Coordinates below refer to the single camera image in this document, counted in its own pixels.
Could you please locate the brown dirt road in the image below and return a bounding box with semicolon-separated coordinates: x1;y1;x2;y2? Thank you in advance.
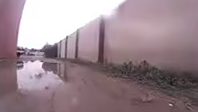
0;53;198;112

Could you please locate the dark bush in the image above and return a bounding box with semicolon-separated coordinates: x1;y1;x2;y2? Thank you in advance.
41;42;60;59

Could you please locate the water puddle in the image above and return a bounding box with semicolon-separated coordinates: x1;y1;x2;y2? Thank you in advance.
13;57;69;95

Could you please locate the long pinkish panel wall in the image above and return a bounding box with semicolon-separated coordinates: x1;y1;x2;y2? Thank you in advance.
55;0;198;74

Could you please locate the reddish wall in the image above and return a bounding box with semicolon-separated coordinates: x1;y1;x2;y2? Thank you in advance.
0;0;31;63

